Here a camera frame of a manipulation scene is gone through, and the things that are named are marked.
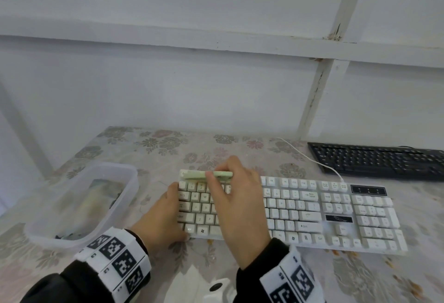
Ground person's right hand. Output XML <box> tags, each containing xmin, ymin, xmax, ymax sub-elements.
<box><xmin>205</xmin><ymin>155</ymin><xmax>272</xmax><ymax>271</ymax></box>

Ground person's left hand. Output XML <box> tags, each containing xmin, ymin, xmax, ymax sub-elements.
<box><xmin>130</xmin><ymin>182</ymin><xmax>191</xmax><ymax>257</ymax></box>

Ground clear plastic container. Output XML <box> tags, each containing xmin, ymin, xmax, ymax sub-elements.
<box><xmin>23</xmin><ymin>162</ymin><xmax>139</xmax><ymax>250</ymax></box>

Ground green brush yellow bristles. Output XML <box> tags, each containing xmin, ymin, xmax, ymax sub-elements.
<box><xmin>182</xmin><ymin>170</ymin><xmax>234</xmax><ymax>180</ymax></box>

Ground white keyboard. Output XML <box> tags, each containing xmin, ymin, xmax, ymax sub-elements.
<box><xmin>177</xmin><ymin>169</ymin><xmax>409</xmax><ymax>254</ymax></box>

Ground black keyboard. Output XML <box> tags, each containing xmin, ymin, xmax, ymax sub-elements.
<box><xmin>308</xmin><ymin>142</ymin><xmax>444</xmax><ymax>182</ymax></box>

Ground person's left forearm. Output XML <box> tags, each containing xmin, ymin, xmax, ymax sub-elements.
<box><xmin>20</xmin><ymin>228</ymin><xmax>152</xmax><ymax>303</ymax></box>

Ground person's right forearm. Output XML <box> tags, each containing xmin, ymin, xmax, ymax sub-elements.
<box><xmin>235</xmin><ymin>238</ymin><xmax>327</xmax><ymax>303</ymax></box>

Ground white marker left wristband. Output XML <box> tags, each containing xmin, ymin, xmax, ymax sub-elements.
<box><xmin>73</xmin><ymin>227</ymin><xmax>152</xmax><ymax>295</ymax></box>

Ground white marker wristband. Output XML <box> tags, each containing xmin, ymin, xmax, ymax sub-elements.
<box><xmin>259</xmin><ymin>243</ymin><xmax>325</xmax><ymax>303</ymax></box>
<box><xmin>73</xmin><ymin>227</ymin><xmax>152</xmax><ymax>295</ymax></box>

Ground white marker right wristband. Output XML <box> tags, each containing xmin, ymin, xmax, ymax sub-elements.
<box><xmin>259</xmin><ymin>243</ymin><xmax>325</xmax><ymax>303</ymax></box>

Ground floral tablecloth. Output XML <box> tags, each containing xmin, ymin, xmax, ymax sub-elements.
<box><xmin>0</xmin><ymin>125</ymin><xmax>444</xmax><ymax>303</ymax></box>

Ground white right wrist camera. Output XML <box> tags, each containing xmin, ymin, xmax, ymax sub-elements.
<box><xmin>199</xmin><ymin>278</ymin><xmax>237</xmax><ymax>303</ymax></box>

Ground white wooden frame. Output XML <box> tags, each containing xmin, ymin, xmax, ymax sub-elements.
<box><xmin>0</xmin><ymin>0</ymin><xmax>444</xmax><ymax>178</ymax></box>

